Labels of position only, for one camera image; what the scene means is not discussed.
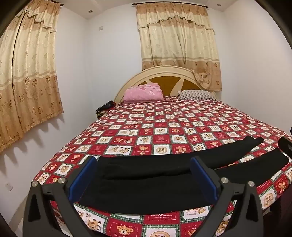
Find beige curtain behind headboard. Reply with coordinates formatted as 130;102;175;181
136;2;222;91

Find cream wooden headboard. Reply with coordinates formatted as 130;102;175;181
114;66;204;104

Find beige curtain left wall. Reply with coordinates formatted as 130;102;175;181
1;1;63;151

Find striped pillow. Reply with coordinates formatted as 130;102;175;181
178;89;217;100

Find red teddy bear bedspread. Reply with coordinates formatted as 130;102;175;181
35;97;285;236

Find dark bag beside bed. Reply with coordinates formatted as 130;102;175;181
95;100;116;119

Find white wall socket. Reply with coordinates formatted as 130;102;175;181
5;183;13;192

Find black curtain rod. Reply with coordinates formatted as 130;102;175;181
132;1;210;9

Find pink folded blanket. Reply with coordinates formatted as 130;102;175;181
123;83;163;103

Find black pants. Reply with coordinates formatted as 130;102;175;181
79;136;289;215

